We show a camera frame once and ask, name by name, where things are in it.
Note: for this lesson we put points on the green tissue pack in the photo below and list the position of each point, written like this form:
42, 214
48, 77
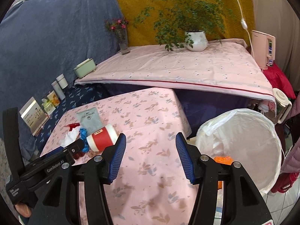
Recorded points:
48, 106

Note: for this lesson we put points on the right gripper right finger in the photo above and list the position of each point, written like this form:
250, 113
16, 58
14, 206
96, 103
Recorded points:
184, 156

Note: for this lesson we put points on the mauve puffer jacket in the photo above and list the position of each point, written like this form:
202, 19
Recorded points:
291, 163

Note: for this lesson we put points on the light pink dotted tablecloth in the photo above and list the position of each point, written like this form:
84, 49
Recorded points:
225, 67

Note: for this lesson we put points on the white gift box with flowers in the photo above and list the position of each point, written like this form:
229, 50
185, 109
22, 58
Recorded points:
33, 115

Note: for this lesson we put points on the white trash bag bin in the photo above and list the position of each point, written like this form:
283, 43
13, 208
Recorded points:
248, 137

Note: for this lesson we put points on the white tissue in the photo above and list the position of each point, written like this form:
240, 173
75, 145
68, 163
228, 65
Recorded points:
70, 137

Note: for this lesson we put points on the blue hanging blanket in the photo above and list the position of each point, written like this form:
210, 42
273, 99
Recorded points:
42, 39

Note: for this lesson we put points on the glass vase with red flowers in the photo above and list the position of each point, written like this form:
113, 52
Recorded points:
119, 28

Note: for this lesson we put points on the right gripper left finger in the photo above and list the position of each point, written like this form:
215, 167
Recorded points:
117, 157

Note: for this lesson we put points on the white cylindrical jar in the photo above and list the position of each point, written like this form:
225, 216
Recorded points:
61, 80

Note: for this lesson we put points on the dark red velvet scrunchie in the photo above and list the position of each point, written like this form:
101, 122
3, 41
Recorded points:
78, 155

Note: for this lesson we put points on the potted green plant white pot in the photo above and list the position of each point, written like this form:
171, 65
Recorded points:
176, 18

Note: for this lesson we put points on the navy floral cloth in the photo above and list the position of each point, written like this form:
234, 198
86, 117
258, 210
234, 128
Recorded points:
76, 96

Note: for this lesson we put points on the mustard yellow hanging blanket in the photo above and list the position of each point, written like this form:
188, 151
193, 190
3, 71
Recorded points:
144, 33

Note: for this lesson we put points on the tall white bottle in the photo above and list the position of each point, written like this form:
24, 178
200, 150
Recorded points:
58, 90

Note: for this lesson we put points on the pink floral tablecloth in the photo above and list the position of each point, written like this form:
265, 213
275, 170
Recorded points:
151, 187

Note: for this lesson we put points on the red and white cup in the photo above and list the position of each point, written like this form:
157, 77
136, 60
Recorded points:
102, 138

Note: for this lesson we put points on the glass kettle with white lid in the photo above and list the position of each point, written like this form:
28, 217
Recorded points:
283, 106

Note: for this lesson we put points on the beige curtain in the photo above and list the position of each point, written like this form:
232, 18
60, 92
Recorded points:
277, 18

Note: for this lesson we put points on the mint green box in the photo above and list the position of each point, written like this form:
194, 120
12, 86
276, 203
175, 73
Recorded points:
84, 68

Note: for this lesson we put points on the orange plastic wrapper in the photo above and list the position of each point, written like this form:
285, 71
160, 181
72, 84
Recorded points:
227, 160

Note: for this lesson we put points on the person's left hand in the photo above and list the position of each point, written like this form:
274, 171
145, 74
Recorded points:
23, 210

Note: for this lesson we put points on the pink electric kettle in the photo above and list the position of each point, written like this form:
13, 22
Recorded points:
263, 49

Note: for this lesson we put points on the red cushion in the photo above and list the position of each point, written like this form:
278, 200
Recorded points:
278, 79

